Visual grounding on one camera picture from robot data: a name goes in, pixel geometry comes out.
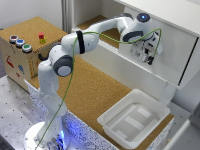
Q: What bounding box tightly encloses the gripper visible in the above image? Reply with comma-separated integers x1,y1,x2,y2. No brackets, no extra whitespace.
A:
129,32,164,65

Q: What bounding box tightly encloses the black door handle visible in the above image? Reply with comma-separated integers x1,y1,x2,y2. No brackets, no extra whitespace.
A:
147,55,155,66

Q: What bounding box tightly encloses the white sliding door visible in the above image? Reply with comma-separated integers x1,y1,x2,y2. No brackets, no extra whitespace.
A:
117,28,199,89

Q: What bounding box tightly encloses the white cabinet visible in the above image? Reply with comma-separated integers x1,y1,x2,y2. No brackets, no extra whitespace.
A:
70,0,200,108

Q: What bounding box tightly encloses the white plastic box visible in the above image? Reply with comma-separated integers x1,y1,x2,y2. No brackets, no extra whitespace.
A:
96,88,171,150

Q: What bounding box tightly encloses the green button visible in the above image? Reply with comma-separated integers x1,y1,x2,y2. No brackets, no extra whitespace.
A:
21,43,33,54

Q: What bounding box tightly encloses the blue button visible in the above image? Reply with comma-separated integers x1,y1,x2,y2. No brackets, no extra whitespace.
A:
14,38,26,49

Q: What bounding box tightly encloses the red button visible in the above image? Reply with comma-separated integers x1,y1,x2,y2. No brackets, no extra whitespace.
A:
8,34,20,44

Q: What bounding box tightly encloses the black drawer handle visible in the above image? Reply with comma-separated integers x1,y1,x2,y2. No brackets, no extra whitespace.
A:
37,52,49,62

